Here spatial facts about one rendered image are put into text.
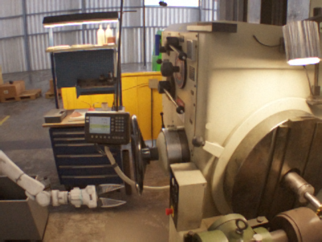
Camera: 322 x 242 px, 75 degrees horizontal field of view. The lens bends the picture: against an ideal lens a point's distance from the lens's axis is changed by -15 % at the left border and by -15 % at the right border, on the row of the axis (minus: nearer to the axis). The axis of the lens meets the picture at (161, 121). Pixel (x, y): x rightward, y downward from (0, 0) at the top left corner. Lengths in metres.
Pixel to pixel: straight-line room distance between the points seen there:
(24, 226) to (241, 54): 2.27
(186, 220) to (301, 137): 0.56
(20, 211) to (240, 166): 1.94
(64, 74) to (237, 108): 2.41
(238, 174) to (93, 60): 2.35
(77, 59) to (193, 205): 2.38
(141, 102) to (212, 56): 2.96
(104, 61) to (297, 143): 2.38
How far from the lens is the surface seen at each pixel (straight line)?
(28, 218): 2.41
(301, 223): 0.90
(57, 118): 2.71
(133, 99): 3.72
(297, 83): 1.07
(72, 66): 3.00
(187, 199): 0.92
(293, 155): 1.03
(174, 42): 1.15
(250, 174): 0.96
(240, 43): 0.88
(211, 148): 0.90
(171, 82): 1.25
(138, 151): 0.96
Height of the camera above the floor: 1.86
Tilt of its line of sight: 21 degrees down
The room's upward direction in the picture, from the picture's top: straight up
